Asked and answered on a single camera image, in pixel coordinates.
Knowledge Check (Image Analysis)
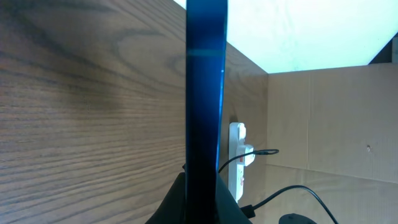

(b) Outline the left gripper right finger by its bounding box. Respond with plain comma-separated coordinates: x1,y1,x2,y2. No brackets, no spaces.
215,174,251,224

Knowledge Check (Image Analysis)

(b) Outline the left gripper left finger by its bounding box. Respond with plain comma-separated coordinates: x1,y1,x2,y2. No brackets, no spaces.
146,172,185,224

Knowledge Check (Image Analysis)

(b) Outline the blue Galaxy smartphone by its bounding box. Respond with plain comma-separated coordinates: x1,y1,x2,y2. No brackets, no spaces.
185,0,228,223

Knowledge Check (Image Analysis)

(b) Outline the white USB charger plug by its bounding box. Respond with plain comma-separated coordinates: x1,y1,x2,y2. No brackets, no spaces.
236,144,255,167

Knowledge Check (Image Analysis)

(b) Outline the white power strip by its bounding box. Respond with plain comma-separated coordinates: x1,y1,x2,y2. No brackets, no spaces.
228,122,246,202

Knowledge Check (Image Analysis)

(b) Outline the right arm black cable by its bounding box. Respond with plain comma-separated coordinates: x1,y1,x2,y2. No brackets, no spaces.
239,185,340,224

